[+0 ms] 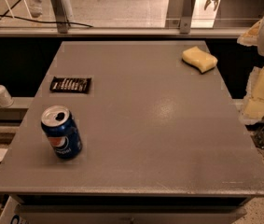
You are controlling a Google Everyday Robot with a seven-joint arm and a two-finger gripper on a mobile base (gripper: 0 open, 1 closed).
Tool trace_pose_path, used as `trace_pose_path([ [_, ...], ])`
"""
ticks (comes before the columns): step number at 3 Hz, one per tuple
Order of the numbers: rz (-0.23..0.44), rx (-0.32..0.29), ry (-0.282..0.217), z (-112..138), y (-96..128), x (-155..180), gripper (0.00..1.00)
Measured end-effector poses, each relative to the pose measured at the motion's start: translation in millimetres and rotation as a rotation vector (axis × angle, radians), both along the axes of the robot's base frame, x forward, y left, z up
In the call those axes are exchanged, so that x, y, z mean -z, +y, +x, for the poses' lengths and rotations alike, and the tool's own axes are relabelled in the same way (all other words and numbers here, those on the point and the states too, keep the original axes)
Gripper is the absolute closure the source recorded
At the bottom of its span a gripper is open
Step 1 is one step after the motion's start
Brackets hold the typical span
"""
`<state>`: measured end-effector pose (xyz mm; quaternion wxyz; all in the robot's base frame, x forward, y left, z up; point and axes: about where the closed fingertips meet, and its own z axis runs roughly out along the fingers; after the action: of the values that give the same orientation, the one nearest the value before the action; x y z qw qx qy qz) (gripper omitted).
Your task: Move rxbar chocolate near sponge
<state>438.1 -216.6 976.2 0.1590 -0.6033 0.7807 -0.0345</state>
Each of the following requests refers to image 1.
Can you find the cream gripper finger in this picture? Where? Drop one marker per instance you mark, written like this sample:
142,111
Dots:
249,38
252,110

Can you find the black rxbar chocolate wrapper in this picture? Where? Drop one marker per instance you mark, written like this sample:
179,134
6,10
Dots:
70,84

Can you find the yellow sponge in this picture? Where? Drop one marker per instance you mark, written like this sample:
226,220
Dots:
200,59

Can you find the blue pepsi can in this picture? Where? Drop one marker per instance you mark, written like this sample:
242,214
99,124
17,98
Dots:
60,129

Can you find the grey side shelf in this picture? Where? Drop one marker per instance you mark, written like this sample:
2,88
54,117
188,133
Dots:
17,110

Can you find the right metal rail post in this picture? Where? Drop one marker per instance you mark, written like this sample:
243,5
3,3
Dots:
186,16

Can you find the metal rail post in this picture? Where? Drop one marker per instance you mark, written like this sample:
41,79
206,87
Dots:
60,16
186,16

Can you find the left metal rail post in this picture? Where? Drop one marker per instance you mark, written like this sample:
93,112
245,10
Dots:
60,16

